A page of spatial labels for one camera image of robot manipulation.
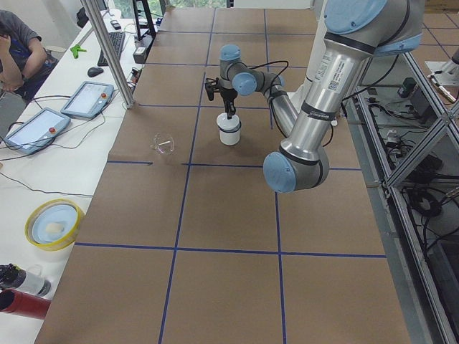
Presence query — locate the aluminium frame rail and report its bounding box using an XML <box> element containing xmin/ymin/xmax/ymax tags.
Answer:
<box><xmin>347</xmin><ymin>47</ymin><xmax>458</xmax><ymax>343</ymax></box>

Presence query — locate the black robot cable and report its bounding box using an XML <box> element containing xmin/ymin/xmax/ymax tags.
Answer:
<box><xmin>247</xmin><ymin>60</ymin><xmax>290</xmax><ymax>97</ymax></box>

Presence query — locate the red cylinder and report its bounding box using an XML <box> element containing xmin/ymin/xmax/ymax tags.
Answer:
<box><xmin>1</xmin><ymin>289</ymin><xmax>51</xmax><ymax>320</ymax></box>

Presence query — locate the light blue plate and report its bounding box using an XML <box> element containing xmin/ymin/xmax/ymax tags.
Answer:
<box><xmin>32</xmin><ymin>204</ymin><xmax>77</xmax><ymax>244</ymax></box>

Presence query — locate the white food piece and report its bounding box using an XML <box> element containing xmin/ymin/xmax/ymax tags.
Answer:
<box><xmin>45</xmin><ymin>222</ymin><xmax>65</xmax><ymax>235</ymax></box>

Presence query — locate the white enamel cup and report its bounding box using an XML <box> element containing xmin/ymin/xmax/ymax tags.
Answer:
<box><xmin>219</xmin><ymin>123</ymin><xmax>241</xmax><ymax>145</ymax></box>

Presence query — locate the black keyboard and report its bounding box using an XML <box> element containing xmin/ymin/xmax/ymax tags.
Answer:
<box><xmin>97</xmin><ymin>31</ymin><xmax>126</xmax><ymax>67</ymax></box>

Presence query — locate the green plastic clamp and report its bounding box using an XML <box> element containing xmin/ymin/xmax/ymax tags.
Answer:
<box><xmin>70</xmin><ymin>44</ymin><xmax>87</xmax><ymax>59</ymax></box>

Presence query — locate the black phone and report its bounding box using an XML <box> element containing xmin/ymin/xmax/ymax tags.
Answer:
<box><xmin>110</xmin><ymin>20</ymin><xmax>121</xmax><ymax>30</ymax></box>

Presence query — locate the teach pendant tablet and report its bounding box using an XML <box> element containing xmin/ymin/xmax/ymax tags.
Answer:
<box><xmin>60</xmin><ymin>81</ymin><xmax>114</xmax><ymax>119</ymax></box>
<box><xmin>4</xmin><ymin>107</ymin><xmax>70</xmax><ymax>154</ymax></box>

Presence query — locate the yellow tape roll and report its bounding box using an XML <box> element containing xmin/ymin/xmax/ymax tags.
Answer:
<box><xmin>24</xmin><ymin>199</ymin><xmax>85</xmax><ymax>252</ymax></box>

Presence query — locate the black computer mouse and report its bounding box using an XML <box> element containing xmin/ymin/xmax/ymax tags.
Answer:
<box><xmin>87</xmin><ymin>67</ymin><xmax>104</xmax><ymax>78</ymax></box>

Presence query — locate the near teach pendant tablet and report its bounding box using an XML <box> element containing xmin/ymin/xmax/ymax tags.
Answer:
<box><xmin>4</xmin><ymin>107</ymin><xmax>70</xmax><ymax>154</ymax></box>

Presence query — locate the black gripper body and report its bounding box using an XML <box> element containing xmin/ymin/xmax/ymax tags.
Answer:
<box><xmin>219</xmin><ymin>86</ymin><xmax>237</xmax><ymax>105</ymax></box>

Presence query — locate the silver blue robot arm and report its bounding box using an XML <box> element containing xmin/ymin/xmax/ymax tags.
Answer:
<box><xmin>218</xmin><ymin>1</ymin><xmax>425</xmax><ymax>193</ymax></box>

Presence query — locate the clear bottle black cap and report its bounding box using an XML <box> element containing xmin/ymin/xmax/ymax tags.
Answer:
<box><xmin>1</xmin><ymin>263</ymin><xmax>51</xmax><ymax>297</ymax></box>

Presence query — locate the aluminium frame post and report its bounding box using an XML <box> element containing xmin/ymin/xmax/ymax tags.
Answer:
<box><xmin>82</xmin><ymin>0</ymin><xmax>135</xmax><ymax>109</ymax></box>

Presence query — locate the seated person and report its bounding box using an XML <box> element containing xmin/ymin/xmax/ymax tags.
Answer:
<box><xmin>1</xmin><ymin>10</ymin><xmax>58</xmax><ymax>102</ymax></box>

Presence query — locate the white cup lid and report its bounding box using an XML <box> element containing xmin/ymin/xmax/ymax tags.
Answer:
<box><xmin>216</xmin><ymin>113</ymin><xmax>241</xmax><ymax>133</ymax></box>

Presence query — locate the grey power box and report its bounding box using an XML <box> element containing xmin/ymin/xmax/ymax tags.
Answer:
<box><xmin>133</xmin><ymin>35</ymin><xmax>154</xmax><ymax>64</ymax></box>

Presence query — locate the far teach pendant tablet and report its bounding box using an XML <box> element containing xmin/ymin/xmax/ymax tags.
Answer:
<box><xmin>60</xmin><ymin>81</ymin><xmax>114</xmax><ymax>119</ymax></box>

